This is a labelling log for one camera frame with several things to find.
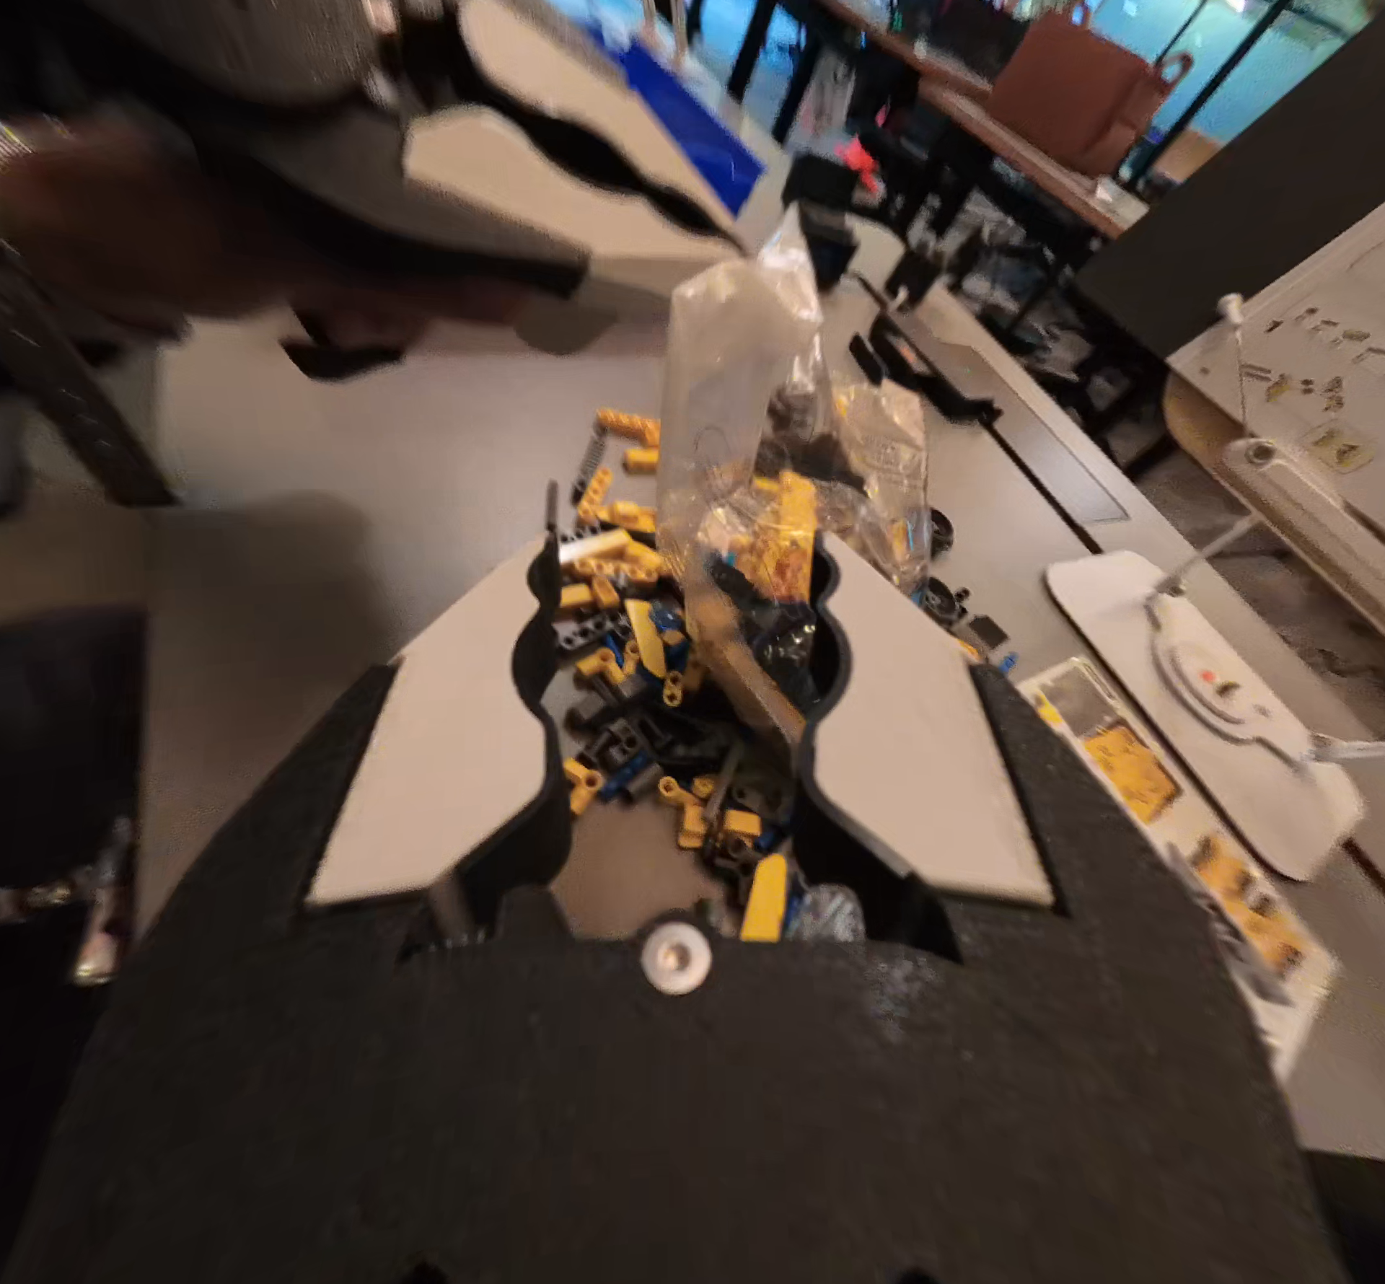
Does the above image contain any flat black device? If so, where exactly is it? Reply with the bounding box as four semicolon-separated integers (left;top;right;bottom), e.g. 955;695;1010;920
847;307;1005;427

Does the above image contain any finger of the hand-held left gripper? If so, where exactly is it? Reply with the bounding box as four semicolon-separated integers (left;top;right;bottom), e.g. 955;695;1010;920
404;102;751;297
461;0;751;248

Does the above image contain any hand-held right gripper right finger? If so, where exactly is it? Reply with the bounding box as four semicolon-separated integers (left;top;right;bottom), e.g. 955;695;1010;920
799;535;1057;908

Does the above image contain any brown tote bag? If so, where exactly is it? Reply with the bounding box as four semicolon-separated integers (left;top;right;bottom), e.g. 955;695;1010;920
987;0;1195;177

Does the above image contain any white book stand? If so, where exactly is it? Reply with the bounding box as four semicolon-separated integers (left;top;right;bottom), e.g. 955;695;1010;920
1042;7;1385;884

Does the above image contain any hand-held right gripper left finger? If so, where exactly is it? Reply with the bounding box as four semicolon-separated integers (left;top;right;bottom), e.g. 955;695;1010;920
308;535;567;933

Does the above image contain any small black box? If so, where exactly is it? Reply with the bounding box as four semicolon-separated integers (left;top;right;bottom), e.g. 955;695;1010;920
882;247;946;309

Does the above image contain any pile of yellow grey bricks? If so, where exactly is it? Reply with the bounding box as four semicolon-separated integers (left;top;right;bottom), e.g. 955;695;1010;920
546;405;1018;943

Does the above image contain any person's left hand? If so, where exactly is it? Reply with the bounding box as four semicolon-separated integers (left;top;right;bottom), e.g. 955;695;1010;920
0;108;523;329

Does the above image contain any instruction booklet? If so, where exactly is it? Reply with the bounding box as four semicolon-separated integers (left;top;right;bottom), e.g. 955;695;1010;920
1166;213;1385;511

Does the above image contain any yellow sticker sheet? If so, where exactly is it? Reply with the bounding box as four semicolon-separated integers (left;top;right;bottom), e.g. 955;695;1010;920
1017;656;1344;1081

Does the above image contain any group of black toy tyres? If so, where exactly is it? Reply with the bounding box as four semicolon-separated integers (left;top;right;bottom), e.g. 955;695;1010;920
915;510;981;627

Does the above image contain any grey watch strap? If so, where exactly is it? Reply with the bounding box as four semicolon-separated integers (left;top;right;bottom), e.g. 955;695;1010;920
0;245;179;508

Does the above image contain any clear plastic bag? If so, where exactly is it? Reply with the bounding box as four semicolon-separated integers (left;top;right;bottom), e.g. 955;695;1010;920
654;207;937;727

